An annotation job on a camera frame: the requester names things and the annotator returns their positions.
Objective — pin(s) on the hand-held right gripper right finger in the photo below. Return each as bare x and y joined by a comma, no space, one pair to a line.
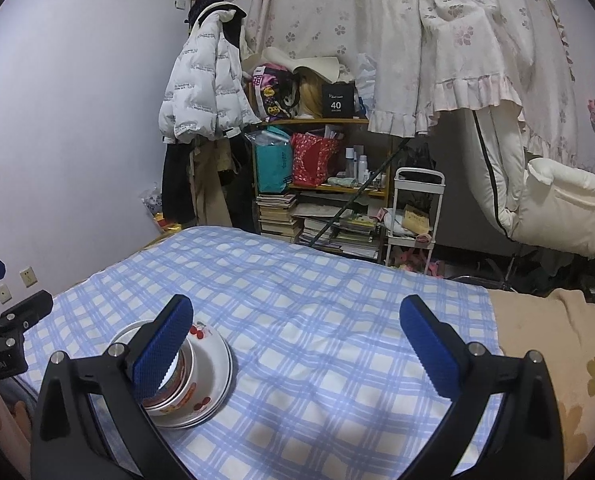
430,350

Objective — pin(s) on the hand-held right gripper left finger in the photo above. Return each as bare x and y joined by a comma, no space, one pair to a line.
160,345

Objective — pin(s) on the plain white bowl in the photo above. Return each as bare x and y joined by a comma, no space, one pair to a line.
202,375

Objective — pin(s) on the person's left hand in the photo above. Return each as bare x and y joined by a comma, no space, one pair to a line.
19,420

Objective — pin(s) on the blue checkered tablecloth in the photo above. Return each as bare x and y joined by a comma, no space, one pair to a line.
327,335

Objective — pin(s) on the pink cloth roll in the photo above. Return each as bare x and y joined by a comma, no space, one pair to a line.
424,238

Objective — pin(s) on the tan paper package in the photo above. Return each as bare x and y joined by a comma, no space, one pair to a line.
417,220

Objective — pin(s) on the white cloth bundle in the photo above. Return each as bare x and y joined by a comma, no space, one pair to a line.
395,222

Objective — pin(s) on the pile of magazines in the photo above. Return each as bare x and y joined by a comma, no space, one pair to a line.
347,237

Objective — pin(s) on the plastic bag of snacks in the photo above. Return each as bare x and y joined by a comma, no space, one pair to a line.
152,205

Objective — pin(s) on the black coat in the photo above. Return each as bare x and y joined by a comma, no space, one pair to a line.
177,185

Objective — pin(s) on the beige coat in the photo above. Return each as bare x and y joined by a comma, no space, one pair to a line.
210,185

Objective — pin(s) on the stack of books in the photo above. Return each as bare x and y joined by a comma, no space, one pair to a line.
277,220

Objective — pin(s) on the black tripod pole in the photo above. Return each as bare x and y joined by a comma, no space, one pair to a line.
357,192

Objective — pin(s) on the white trolley cart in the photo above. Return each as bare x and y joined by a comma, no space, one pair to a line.
420,170

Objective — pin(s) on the green folded cloth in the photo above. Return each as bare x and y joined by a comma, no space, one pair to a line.
342,181

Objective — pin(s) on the row of cosmetic bottles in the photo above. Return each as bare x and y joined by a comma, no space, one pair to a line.
362,162

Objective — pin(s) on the cream padded chair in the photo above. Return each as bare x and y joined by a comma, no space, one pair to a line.
567,200

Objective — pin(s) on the teal shopping bag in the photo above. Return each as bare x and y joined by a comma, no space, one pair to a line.
275,165

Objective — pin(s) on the red patterned gift bag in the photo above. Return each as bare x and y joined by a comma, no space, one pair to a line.
312,160

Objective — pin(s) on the wooden shelf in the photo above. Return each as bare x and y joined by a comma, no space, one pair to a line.
317,121

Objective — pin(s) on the white puffer jacket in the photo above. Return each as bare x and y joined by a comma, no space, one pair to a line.
202,85

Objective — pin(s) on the black box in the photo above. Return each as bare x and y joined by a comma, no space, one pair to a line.
338,102

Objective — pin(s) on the purple printed bag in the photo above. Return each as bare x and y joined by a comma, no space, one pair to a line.
267,90

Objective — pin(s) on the white plastic bag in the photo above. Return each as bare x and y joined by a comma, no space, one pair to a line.
365,80

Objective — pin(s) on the tan cloth bundle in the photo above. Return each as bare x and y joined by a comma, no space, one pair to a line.
310,95

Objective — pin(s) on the floral ruffled curtain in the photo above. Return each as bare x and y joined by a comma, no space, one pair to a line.
352,10

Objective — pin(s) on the white wall socket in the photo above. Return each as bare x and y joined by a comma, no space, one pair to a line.
26,276
3,292

